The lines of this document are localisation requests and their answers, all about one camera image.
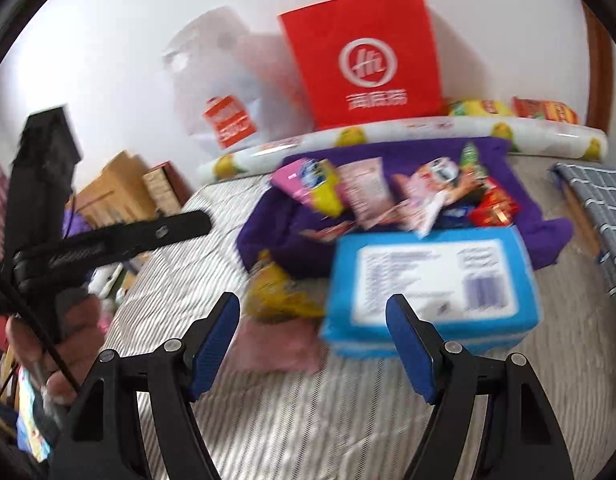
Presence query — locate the striped bedsheet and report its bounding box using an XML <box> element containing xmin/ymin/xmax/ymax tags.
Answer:
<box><xmin>105</xmin><ymin>157</ymin><xmax>616</xmax><ymax>480</ymax></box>

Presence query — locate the blue box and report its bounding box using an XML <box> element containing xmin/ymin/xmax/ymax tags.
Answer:
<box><xmin>320</xmin><ymin>225</ymin><xmax>543</xmax><ymax>358</ymax></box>

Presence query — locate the pink and yellow snack packet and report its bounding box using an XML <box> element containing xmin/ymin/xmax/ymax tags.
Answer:
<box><xmin>270</xmin><ymin>157</ymin><xmax>346</xmax><ymax>218</ymax></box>

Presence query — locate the pink printed snack packet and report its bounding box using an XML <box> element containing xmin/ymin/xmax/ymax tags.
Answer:
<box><xmin>338</xmin><ymin>157</ymin><xmax>396</xmax><ymax>231</ymax></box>

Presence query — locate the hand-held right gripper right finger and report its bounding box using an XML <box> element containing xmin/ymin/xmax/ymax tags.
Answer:
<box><xmin>385</xmin><ymin>294</ymin><xmax>576</xmax><ymax>480</ymax></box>

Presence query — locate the orange red chips bag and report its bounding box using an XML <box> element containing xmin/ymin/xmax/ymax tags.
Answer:
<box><xmin>512</xmin><ymin>96</ymin><xmax>579</xmax><ymax>125</ymax></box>

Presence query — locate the red box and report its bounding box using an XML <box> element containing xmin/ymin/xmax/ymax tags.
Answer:
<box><xmin>142</xmin><ymin>161</ymin><xmax>196</xmax><ymax>216</ymax></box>

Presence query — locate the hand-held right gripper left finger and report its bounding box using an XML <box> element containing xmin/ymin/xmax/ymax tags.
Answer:
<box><xmin>50</xmin><ymin>291</ymin><xmax>241</xmax><ymax>480</ymax></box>

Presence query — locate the person's left hand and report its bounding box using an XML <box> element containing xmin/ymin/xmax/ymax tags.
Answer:
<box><xmin>5</xmin><ymin>292</ymin><xmax>109</xmax><ymax>406</ymax></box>

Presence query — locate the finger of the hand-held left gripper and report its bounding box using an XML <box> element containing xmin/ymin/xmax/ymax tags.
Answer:
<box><xmin>13</xmin><ymin>210</ymin><xmax>213</xmax><ymax>286</ymax></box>

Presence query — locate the dark blue snack packet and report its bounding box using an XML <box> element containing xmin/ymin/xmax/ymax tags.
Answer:
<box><xmin>438</xmin><ymin>200</ymin><xmax>481</xmax><ymax>231</ymax></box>

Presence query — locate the pale pink packet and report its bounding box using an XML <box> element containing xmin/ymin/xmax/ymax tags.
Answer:
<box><xmin>235</xmin><ymin>317</ymin><xmax>323</xmax><ymax>373</ymax></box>

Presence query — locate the white plastic bag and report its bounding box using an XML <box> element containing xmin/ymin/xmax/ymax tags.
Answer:
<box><xmin>162</xmin><ymin>6</ymin><xmax>313</xmax><ymax>150</ymax></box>

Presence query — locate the red paper bag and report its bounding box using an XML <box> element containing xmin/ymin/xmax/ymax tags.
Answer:
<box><xmin>278</xmin><ymin>0</ymin><xmax>443</xmax><ymax>131</ymax></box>

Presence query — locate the purple cloth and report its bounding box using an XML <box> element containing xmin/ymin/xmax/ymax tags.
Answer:
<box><xmin>236</xmin><ymin>136</ymin><xmax>573</xmax><ymax>281</ymax></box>

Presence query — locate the brown wooden trim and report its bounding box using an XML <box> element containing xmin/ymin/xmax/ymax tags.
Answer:
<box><xmin>582</xmin><ymin>2</ymin><xmax>614</xmax><ymax>131</ymax></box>

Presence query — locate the colourful printed bag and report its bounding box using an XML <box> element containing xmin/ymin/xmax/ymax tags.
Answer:
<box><xmin>15</xmin><ymin>367</ymin><xmax>56</xmax><ymax>461</ymax></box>

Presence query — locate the red white snack packet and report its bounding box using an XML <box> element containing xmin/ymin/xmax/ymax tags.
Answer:
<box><xmin>300</xmin><ymin>220</ymin><xmax>359</xmax><ymax>246</ymax></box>

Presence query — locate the black cable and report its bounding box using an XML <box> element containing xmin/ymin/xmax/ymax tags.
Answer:
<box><xmin>0</xmin><ymin>260</ymin><xmax>84</xmax><ymax>396</ymax></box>

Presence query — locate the pink white snack packet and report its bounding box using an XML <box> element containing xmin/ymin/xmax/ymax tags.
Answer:
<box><xmin>390</xmin><ymin>157</ymin><xmax>463</xmax><ymax>238</ymax></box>

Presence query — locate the yellow chips bag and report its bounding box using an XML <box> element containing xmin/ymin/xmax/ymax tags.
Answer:
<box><xmin>447</xmin><ymin>99</ymin><xmax>516</xmax><ymax>118</ymax></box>

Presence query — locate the printed white wrap roll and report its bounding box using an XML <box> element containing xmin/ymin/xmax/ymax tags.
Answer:
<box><xmin>195</xmin><ymin>116</ymin><xmax>609</xmax><ymax>186</ymax></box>

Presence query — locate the green triangular snack packet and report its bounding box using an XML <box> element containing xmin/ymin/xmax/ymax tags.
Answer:
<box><xmin>460</xmin><ymin>142</ymin><xmax>488</xmax><ymax>181</ymax></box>

